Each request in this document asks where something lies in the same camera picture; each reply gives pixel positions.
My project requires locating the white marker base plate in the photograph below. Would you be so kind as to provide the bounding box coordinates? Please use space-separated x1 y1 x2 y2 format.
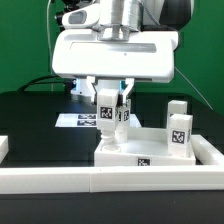
55 113 141 128

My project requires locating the black cable bundle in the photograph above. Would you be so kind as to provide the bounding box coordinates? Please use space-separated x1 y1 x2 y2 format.
17 75 68 92

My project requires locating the white right fence rail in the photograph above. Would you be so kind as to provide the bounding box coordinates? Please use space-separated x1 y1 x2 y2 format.
191 135 224 166

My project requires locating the white front fence rail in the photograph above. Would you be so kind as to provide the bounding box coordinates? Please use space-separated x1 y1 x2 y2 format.
0 166 224 194

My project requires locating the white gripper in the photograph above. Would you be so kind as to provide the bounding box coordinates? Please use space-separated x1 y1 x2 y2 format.
52 6 179 104

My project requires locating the white left fence rail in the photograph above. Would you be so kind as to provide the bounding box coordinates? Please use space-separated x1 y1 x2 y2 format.
0 136 9 163

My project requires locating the grey cable right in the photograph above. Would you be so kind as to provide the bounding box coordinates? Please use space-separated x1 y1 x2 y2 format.
173 66 215 111

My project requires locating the white fence rail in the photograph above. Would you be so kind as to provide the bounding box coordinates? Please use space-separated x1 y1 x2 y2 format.
0 136 9 163
191 135 224 166
0 166 224 194

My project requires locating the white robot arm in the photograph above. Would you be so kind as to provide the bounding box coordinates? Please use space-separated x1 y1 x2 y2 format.
52 0 194 100

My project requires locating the thin white cable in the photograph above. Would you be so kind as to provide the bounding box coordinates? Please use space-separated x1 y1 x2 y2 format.
46 0 56 64

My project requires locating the white square table top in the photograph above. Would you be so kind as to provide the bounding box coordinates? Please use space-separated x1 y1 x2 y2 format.
94 127 196 167

